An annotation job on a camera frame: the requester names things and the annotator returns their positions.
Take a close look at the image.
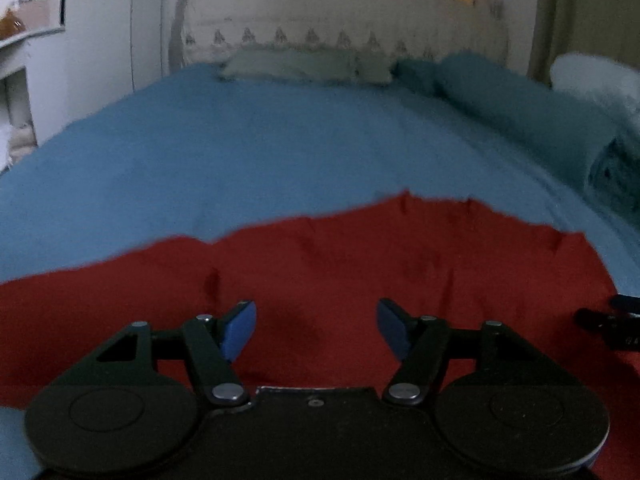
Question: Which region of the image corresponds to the teal rolled blanket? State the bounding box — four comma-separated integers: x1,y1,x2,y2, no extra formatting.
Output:
394,51,639,222

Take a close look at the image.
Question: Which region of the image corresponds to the pale green pillow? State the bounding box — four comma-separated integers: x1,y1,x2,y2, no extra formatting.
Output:
219,48,395,86

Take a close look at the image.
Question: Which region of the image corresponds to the blue bed sheet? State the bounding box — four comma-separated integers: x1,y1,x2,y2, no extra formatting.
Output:
0,62,640,480

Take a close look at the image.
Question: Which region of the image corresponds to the red cloth garment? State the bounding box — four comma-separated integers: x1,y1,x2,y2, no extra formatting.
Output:
1,194,639,479

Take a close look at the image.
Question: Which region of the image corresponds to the white cluttered shelf unit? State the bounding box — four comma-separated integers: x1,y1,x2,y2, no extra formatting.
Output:
1,0,67,168

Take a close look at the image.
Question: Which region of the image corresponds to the white pillow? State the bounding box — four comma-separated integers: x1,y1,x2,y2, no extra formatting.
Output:
549,52,639,129

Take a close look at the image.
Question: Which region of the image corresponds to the olive curtain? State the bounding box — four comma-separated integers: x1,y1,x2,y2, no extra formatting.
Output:
527,0,639,84

